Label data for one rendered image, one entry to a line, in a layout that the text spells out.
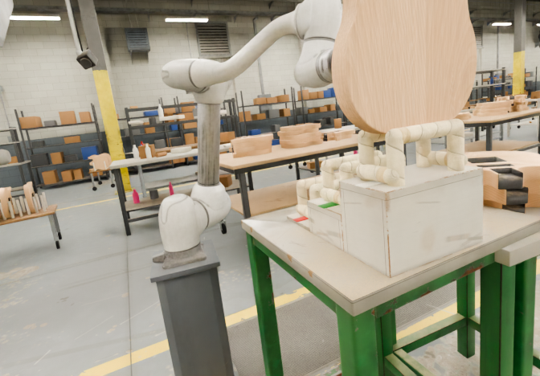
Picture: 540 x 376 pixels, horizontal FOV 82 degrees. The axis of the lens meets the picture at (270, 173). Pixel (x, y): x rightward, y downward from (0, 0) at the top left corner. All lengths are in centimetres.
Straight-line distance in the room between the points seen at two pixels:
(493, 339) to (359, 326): 51
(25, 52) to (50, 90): 117
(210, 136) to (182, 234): 43
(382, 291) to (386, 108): 34
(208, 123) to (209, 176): 24
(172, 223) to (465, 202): 103
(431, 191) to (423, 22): 33
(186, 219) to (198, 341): 52
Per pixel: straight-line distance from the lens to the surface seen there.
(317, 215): 84
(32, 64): 1201
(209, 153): 142
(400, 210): 65
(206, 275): 139
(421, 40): 73
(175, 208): 135
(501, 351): 111
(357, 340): 68
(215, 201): 147
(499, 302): 103
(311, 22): 100
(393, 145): 63
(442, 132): 72
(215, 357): 160
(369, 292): 63
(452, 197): 75
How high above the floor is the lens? 126
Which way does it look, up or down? 10 degrees down
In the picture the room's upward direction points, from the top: 7 degrees counter-clockwise
